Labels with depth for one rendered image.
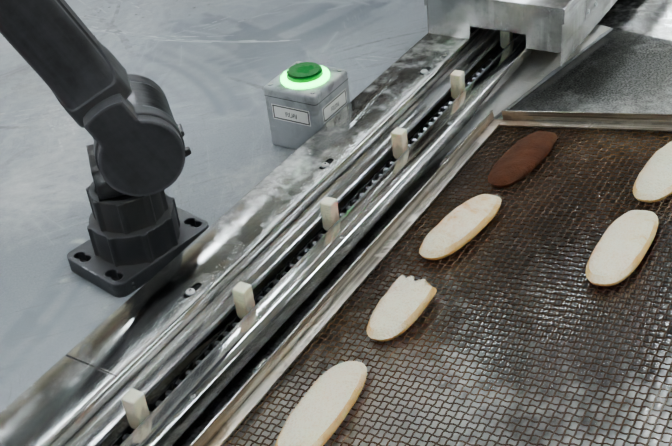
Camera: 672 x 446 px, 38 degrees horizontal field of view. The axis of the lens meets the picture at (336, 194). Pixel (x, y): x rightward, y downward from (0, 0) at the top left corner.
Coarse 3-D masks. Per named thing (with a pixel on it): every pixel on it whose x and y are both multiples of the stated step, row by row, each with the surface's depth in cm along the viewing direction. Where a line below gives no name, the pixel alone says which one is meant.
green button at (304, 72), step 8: (296, 64) 109; (304, 64) 109; (312, 64) 109; (288, 72) 108; (296, 72) 108; (304, 72) 108; (312, 72) 107; (320, 72) 108; (296, 80) 107; (304, 80) 107; (312, 80) 107
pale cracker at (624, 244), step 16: (624, 224) 75; (640, 224) 74; (656, 224) 75; (608, 240) 74; (624, 240) 73; (640, 240) 73; (592, 256) 73; (608, 256) 72; (624, 256) 71; (640, 256) 72; (592, 272) 71; (608, 272) 70; (624, 272) 70
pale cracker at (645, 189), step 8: (656, 152) 83; (664, 152) 82; (656, 160) 82; (664, 160) 81; (648, 168) 81; (656, 168) 81; (664, 168) 80; (640, 176) 80; (648, 176) 80; (656, 176) 80; (664, 176) 79; (640, 184) 80; (648, 184) 79; (656, 184) 79; (664, 184) 79; (640, 192) 79; (648, 192) 78; (656, 192) 78; (664, 192) 78; (640, 200) 79; (648, 200) 78; (656, 200) 78
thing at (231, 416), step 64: (512, 128) 96; (576, 128) 92; (640, 128) 89; (512, 192) 85; (384, 256) 81; (576, 256) 74; (320, 320) 75; (256, 384) 70; (512, 384) 64; (640, 384) 61
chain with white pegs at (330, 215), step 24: (456, 72) 112; (480, 72) 118; (456, 96) 113; (432, 120) 110; (408, 144) 105; (384, 168) 102; (360, 192) 99; (336, 216) 93; (312, 240) 93; (288, 264) 90; (240, 288) 83; (264, 288) 87; (240, 312) 84; (216, 336) 83; (192, 360) 80; (168, 384) 78; (144, 408) 74
